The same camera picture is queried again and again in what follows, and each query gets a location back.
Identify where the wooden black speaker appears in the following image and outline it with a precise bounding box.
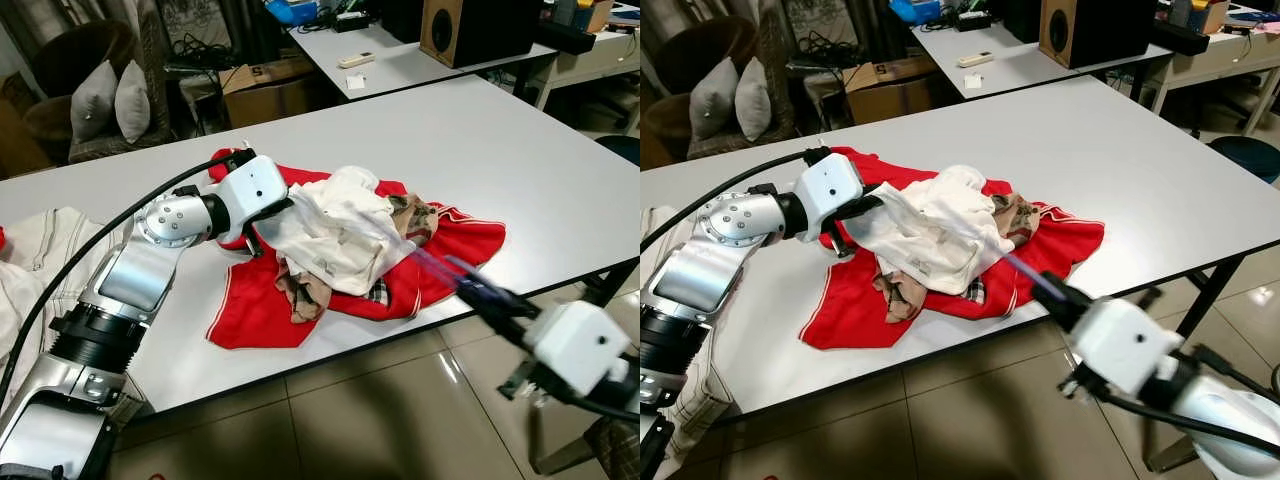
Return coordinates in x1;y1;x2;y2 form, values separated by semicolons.
1038;0;1161;69
420;0;546;69

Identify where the purple plastic hanger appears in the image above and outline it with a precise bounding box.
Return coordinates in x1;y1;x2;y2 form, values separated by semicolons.
1005;250;1066;301
405;245;501;301

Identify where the grey pillow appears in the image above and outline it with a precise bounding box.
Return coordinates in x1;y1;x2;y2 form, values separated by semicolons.
113;60;151;144
735;57;773;143
690;57;741;141
70;60;119;143

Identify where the blue plastic object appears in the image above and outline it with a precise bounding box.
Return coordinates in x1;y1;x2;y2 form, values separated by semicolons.
265;0;321;26
888;0;943;23

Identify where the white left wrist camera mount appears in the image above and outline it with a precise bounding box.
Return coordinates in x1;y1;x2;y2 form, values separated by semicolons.
213;153;291;241
795;153;866;241

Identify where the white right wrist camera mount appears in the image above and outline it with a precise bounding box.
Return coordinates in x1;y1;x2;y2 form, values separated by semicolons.
525;300;633;398
1065;298;1183;396

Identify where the dark wicker armchair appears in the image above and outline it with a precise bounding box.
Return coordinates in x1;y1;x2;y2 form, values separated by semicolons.
25;20;171;166
640;15;801;171

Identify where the brown upholstered bench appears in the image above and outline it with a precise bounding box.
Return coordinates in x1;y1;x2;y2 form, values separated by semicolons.
585;415;641;480

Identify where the printed cardboard box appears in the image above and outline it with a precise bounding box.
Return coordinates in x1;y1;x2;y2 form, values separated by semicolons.
845;55;951;126
218;58;331;129

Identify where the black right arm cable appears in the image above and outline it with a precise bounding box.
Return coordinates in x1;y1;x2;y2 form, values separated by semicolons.
1095;345;1280;461
535;385;641;423

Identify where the dark teal round stool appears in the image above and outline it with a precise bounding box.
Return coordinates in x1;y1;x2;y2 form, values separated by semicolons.
595;135;641;166
1205;135;1280;186

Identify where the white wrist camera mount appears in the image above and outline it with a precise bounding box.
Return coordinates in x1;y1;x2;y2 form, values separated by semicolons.
525;300;633;398
795;153;866;241
1065;298;1183;396
213;153;291;241

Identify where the long black box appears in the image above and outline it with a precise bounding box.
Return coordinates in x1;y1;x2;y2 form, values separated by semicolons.
535;20;616;56
1155;20;1236;56

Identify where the red garment white piping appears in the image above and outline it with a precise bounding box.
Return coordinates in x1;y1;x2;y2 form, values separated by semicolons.
800;145;1106;351
205;160;508;351

